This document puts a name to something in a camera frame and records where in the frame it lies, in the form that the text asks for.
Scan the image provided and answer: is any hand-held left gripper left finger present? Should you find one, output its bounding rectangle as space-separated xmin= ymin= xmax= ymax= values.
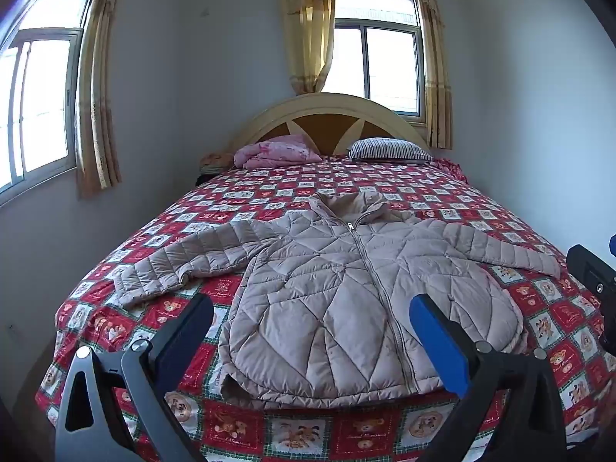
xmin=54 ymin=293 xmax=215 ymax=462

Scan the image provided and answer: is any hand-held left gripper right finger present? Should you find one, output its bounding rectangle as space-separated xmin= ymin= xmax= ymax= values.
xmin=408 ymin=293 xmax=569 ymax=462

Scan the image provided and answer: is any beige quilted puffer jacket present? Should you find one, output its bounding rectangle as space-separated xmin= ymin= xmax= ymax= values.
xmin=113 ymin=191 xmax=563 ymax=410

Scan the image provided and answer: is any pile of clothes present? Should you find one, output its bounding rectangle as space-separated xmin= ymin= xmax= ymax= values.
xmin=199 ymin=151 xmax=236 ymax=174

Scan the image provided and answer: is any bed with red patchwork sheet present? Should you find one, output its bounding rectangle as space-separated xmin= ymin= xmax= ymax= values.
xmin=35 ymin=155 xmax=616 ymax=462

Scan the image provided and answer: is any striped pillow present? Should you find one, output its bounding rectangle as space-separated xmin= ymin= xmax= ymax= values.
xmin=349 ymin=138 xmax=434 ymax=162

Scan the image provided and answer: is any pink crumpled blanket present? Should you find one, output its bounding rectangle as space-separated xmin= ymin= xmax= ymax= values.
xmin=234 ymin=135 xmax=322 ymax=170

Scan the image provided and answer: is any narrow yellow curtain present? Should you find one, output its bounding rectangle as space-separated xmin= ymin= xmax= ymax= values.
xmin=413 ymin=0 xmax=453 ymax=150

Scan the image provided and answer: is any long yellow side window curtain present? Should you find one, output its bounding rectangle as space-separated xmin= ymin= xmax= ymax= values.
xmin=76 ymin=0 xmax=131 ymax=199

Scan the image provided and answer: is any cream wooden headboard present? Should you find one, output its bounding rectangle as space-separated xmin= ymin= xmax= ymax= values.
xmin=226 ymin=92 xmax=429 ymax=157

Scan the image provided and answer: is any window behind headboard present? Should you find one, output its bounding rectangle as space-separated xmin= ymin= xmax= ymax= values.
xmin=318 ymin=0 xmax=428 ymax=128

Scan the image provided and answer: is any large side window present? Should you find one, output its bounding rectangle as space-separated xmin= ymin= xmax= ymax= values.
xmin=0 ymin=0 xmax=102 ymax=208

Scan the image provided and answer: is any yellow curtain with valance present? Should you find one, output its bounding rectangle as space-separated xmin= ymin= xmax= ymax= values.
xmin=278 ymin=0 xmax=336 ymax=97

